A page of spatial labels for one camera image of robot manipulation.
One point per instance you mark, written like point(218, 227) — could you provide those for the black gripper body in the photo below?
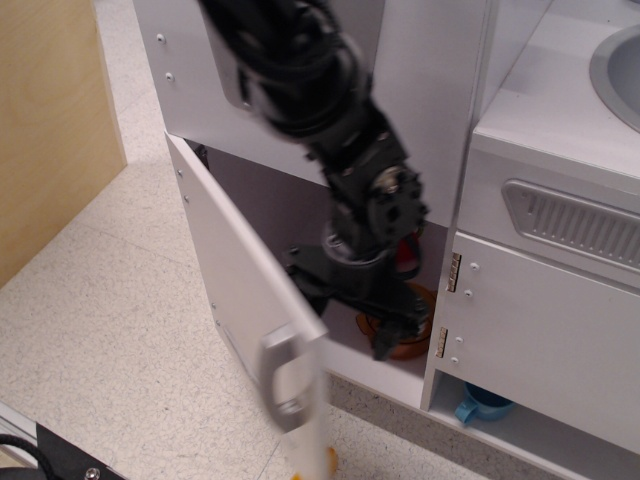
point(370, 286)

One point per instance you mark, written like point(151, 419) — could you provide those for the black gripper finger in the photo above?
point(392, 344)
point(316, 294)

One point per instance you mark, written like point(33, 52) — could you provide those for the silver fridge door handle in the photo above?
point(277, 349)

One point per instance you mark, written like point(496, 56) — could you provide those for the white fridge door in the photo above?
point(251, 295)

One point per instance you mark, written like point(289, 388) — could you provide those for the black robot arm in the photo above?
point(306, 80)

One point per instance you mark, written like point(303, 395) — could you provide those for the white toy fridge cabinet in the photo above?
point(426, 62)

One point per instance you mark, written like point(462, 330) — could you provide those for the orange toy pot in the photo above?
point(429, 297)

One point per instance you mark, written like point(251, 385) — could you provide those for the lower brass door hinge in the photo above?
point(441, 342)

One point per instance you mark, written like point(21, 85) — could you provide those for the brass door hinge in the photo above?
point(441, 342)
point(453, 272)

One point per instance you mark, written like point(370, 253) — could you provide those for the upper brass door hinge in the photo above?
point(453, 272)

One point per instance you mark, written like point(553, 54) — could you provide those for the blue plastic cup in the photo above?
point(481, 404)

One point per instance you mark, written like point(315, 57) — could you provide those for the yellow toy bread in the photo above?
point(333, 461)

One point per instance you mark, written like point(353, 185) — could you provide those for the white toy oven unit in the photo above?
point(546, 309)

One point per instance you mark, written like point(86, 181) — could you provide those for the light wooden panel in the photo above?
point(60, 140)

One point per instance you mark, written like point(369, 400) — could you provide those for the grey sink basin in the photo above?
point(614, 74)

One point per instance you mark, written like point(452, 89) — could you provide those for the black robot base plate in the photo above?
point(46, 455)

